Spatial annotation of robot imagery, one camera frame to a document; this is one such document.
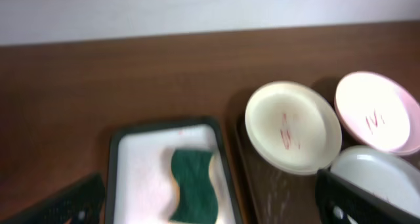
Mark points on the small black tray white liner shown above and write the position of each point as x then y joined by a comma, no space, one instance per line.
141,187

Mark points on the large brown serving tray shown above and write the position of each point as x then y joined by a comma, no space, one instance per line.
274,196

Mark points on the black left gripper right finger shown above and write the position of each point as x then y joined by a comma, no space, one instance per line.
339,201

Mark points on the cream plate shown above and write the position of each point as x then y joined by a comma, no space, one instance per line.
293,127

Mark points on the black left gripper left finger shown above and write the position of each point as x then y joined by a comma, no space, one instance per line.
80,202

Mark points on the pale green plate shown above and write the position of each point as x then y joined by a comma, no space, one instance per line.
387,177

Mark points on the pink plate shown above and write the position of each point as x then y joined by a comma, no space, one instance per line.
378,112

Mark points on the green and yellow sponge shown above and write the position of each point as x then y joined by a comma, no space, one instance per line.
197,198

